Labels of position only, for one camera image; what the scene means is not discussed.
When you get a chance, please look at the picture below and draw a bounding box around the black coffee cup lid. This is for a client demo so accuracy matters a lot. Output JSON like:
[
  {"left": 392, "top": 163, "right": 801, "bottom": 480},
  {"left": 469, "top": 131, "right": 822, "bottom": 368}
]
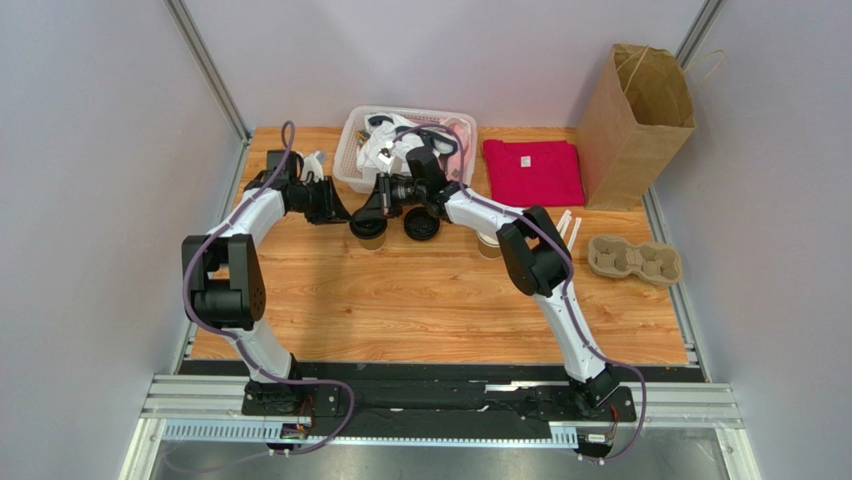
[{"left": 349, "top": 219, "right": 388, "bottom": 241}]

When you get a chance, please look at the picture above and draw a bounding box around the white wrapped straw right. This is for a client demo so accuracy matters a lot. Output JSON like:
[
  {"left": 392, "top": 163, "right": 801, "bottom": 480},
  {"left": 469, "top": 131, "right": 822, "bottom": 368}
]
[{"left": 566, "top": 217, "right": 583, "bottom": 251}]

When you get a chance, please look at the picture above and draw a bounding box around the black lid on table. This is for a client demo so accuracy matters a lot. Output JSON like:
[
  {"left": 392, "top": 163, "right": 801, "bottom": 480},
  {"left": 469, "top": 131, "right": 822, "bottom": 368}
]
[{"left": 403, "top": 207, "right": 441, "bottom": 241}]

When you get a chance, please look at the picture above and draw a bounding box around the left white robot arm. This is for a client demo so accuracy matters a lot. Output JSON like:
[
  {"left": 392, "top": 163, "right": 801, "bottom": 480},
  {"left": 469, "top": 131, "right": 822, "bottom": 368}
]
[{"left": 181, "top": 150, "right": 350, "bottom": 415}]

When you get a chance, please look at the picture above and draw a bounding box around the red folded cloth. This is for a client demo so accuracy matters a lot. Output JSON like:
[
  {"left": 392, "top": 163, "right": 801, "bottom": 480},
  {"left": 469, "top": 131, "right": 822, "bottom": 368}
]
[{"left": 483, "top": 140, "right": 586, "bottom": 207}]

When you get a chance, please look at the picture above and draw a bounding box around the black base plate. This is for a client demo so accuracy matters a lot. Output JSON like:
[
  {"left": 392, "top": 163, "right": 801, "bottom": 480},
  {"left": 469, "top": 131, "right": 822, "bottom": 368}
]
[{"left": 179, "top": 359, "right": 707, "bottom": 442}]

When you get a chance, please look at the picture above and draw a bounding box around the white cloth in basket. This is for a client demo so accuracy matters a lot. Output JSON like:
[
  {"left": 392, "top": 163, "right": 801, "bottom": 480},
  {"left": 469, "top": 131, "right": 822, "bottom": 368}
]
[{"left": 357, "top": 113, "right": 425, "bottom": 176}]

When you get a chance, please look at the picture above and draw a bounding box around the white plastic basket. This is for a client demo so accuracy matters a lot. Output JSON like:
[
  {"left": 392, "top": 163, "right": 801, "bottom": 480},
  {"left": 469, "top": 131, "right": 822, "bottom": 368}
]
[{"left": 332, "top": 105, "right": 478, "bottom": 194}]

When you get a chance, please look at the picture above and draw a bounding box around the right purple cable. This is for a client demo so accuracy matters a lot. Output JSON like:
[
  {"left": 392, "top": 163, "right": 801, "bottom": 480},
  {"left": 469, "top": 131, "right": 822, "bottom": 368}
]
[{"left": 391, "top": 123, "right": 648, "bottom": 465}]

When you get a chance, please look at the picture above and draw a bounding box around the purple cable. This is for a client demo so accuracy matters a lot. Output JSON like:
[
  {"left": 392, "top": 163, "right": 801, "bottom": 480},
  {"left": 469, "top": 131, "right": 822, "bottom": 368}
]
[
  {"left": 391, "top": 123, "right": 648, "bottom": 465},
  {"left": 182, "top": 120, "right": 357, "bottom": 457}
]

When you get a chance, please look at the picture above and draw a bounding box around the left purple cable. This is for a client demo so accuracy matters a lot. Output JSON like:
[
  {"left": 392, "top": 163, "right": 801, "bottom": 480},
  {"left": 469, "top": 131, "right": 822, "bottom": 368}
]
[{"left": 182, "top": 120, "right": 357, "bottom": 457}]

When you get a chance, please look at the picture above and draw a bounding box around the brown paper bag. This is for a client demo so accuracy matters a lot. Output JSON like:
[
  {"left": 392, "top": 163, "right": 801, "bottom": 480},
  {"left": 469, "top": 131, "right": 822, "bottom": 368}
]
[{"left": 576, "top": 43, "right": 697, "bottom": 211}]

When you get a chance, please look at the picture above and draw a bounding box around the brown cardboard cup carrier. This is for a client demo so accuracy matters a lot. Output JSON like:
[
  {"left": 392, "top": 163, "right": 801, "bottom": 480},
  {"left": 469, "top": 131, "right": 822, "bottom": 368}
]
[{"left": 587, "top": 234, "right": 683, "bottom": 287}]

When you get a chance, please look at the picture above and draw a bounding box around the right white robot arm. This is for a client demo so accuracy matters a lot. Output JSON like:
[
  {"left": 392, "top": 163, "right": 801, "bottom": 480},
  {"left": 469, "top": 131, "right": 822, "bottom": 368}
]
[{"left": 350, "top": 147, "right": 618, "bottom": 417}]

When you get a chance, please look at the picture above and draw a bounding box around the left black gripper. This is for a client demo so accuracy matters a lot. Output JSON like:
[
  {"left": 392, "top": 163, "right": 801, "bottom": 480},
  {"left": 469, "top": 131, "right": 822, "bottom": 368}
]
[{"left": 292, "top": 176, "right": 354, "bottom": 226}]

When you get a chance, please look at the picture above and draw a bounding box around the aluminium frame rail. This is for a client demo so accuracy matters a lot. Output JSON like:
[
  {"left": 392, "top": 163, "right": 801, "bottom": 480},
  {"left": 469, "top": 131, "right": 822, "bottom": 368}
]
[{"left": 119, "top": 374, "right": 761, "bottom": 479}]

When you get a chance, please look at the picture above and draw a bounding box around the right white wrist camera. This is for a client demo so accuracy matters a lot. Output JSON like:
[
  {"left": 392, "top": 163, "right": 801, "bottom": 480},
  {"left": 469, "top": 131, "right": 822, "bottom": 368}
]
[{"left": 374, "top": 141, "right": 401, "bottom": 174}]

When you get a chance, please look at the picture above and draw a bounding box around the white wrapped straw left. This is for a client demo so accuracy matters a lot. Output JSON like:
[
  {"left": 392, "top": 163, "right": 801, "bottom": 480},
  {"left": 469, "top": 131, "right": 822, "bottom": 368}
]
[{"left": 556, "top": 209, "right": 572, "bottom": 236}]

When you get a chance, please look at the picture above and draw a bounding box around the paper coffee cup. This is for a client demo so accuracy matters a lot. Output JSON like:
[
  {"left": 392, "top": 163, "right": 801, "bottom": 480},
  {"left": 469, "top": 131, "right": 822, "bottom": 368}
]
[
  {"left": 477, "top": 232, "right": 502, "bottom": 260},
  {"left": 358, "top": 236, "right": 386, "bottom": 251}
]

